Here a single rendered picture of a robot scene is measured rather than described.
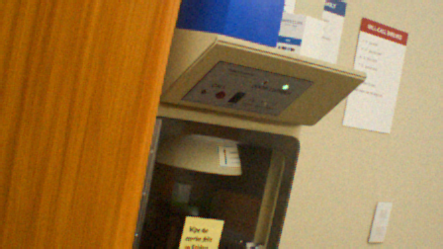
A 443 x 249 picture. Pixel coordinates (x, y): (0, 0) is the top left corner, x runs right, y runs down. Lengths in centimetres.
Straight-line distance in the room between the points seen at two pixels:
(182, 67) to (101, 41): 12
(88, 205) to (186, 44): 25
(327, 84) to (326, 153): 86
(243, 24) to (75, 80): 24
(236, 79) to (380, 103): 113
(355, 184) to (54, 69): 119
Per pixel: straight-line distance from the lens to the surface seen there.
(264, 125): 137
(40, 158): 127
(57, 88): 125
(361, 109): 225
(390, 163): 240
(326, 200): 221
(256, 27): 118
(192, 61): 115
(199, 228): 131
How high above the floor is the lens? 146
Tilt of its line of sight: 3 degrees down
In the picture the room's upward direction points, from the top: 11 degrees clockwise
